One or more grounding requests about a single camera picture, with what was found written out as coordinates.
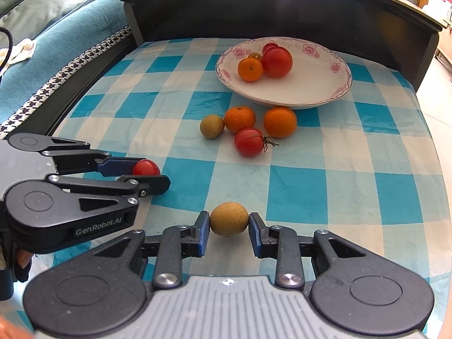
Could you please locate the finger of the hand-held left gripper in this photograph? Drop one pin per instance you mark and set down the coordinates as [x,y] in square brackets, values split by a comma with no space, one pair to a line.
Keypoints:
[159,184]
[116,166]

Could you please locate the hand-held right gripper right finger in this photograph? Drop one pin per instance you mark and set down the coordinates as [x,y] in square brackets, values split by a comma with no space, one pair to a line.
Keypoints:
[253,235]

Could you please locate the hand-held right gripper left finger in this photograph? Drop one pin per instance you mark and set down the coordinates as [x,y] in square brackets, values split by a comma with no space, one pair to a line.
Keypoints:
[204,233]

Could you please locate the tan longan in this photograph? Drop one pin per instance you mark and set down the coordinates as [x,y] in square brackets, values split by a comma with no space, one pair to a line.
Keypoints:
[212,126]
[228,219]

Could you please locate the red tomato with stem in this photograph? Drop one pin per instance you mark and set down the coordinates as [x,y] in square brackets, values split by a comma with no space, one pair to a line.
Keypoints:
[249,143]

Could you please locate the orange tangerine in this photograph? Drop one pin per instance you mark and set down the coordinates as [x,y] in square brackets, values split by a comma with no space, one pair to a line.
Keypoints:
[250,70]
[239,119]

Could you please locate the large orange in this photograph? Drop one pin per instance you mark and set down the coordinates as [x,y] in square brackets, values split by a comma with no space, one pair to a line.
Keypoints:
[280,122]

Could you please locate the white floral plate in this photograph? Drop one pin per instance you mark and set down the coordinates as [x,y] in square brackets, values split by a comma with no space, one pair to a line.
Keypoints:
[293,90]

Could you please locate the small tangerine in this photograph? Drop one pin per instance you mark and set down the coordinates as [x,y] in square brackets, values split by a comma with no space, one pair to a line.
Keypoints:
[255,55]

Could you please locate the red yellow apple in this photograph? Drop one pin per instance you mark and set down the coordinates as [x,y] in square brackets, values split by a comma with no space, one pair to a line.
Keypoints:
[277,63]

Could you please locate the person's left hand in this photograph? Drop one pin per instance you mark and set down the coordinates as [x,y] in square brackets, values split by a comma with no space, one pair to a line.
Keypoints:
[23,259]

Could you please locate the blue white checked tablecloth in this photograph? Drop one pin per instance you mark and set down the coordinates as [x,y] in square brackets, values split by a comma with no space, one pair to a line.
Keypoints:
[317,190]

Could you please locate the sofa with cushions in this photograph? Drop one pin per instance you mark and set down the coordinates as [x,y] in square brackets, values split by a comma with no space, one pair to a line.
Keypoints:
[63,42]

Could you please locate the white crumpled cloth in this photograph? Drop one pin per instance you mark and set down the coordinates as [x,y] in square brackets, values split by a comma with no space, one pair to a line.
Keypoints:
[21,51]

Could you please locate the grey leather sofa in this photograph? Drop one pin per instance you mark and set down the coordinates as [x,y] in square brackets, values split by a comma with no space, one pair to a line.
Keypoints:
[28,3]

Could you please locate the dark wooden coffee table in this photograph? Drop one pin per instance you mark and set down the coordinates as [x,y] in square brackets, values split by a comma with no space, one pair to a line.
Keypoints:
[282,14]

